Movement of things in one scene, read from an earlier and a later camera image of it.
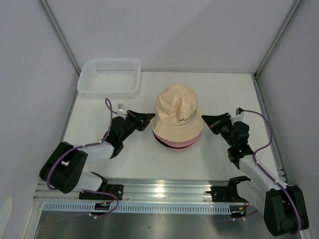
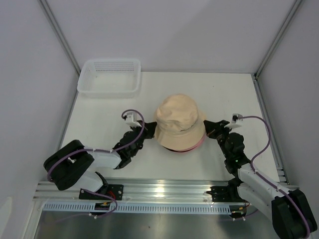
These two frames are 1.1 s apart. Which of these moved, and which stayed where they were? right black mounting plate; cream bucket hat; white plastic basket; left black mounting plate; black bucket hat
Moved: black bucket hat; cream bucket hat
Stayed: left black mounting plate; white plastic basket; right black mounting plate
